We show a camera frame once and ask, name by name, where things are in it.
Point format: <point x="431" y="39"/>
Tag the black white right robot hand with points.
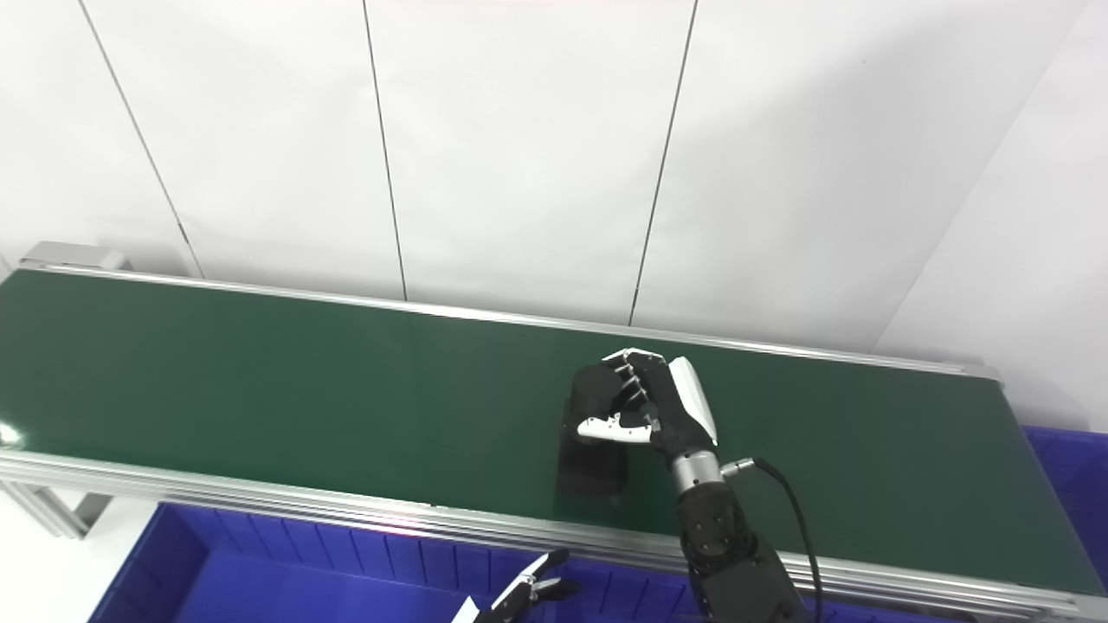
<point x="671" y="415"/>

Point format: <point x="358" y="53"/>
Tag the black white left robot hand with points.
<point x="511" y="606"/>

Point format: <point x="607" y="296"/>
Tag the black cylinder-on-block part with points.
<point x="593" y="467"/>

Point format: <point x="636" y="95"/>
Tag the green conveyor belt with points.
<point x="303" y="389"/>
<point x="303" y="500"/>

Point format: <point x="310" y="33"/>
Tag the aluminium conveyor leg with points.
<point x="52" y="510"/>

